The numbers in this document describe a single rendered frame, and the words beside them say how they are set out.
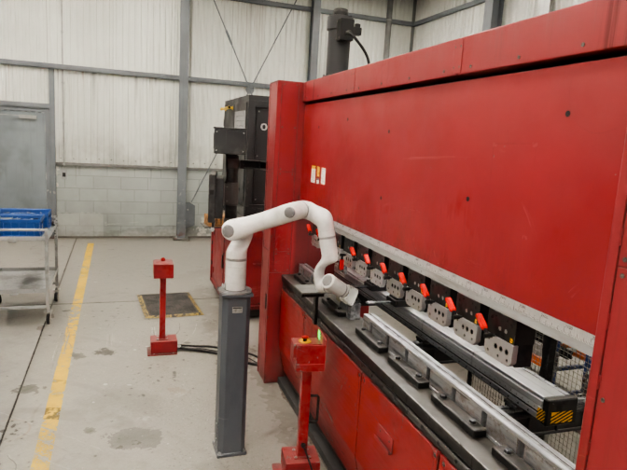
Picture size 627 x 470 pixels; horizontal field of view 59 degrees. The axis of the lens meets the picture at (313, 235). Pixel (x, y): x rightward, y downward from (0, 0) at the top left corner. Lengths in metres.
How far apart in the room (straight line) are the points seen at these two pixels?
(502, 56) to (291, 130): 2.30
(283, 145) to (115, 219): 6.59
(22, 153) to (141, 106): 2.06
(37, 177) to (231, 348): 7.44
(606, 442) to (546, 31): 1.16
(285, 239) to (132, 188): 6.38
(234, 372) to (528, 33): 2.35
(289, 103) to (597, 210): 2.79
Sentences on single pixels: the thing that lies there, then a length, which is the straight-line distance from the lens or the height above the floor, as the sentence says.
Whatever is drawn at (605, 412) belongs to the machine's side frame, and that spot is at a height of 1.33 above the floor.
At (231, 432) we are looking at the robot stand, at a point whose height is 0.16.
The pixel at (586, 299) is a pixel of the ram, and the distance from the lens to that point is 1.71.
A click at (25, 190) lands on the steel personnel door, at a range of 10.32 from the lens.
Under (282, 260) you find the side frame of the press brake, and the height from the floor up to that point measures 0.98.
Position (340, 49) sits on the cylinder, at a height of 2.50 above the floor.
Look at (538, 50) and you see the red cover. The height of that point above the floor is 2.19.
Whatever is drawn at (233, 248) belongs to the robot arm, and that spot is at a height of 1.26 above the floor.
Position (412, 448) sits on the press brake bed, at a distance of 2.42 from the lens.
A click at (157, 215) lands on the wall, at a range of 10.33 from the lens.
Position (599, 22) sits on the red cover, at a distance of 1.74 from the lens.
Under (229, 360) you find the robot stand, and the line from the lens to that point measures 3.29.
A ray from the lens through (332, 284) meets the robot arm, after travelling 2.90.
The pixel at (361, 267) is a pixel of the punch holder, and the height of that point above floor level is 1.22.
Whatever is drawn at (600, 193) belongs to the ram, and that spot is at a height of 1.78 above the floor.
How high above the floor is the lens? 1.87
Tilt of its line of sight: 10 degrees down
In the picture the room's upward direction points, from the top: 3 degrees clockwise
